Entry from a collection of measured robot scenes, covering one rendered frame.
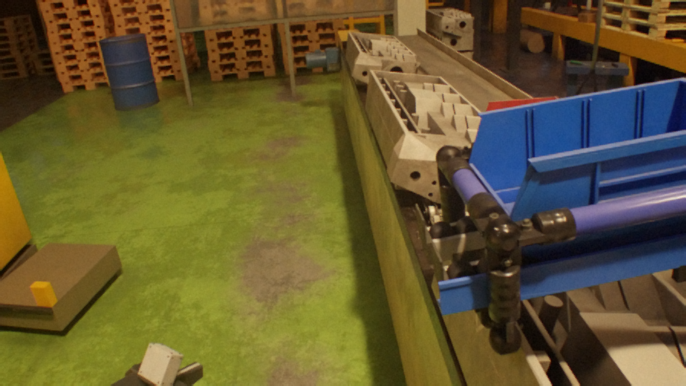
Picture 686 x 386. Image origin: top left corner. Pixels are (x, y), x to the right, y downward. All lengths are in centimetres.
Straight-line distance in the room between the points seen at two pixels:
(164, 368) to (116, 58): 617
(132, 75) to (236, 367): 505
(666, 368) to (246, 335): 185
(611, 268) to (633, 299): 42
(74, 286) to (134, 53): 443
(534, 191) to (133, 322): 231
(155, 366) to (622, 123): 68
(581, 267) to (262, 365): 176
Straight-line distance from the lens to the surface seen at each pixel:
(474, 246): 67
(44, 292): 256
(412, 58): 311
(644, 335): 88
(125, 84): 677
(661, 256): 63
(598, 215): 53
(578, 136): 71
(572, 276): 59
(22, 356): 273
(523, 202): 53
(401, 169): 149
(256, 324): 240
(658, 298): 105
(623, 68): 415
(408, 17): 623
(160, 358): 69
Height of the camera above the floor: 150
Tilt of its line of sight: 25 degrees down
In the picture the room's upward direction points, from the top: 4 degrees counter-clockwise
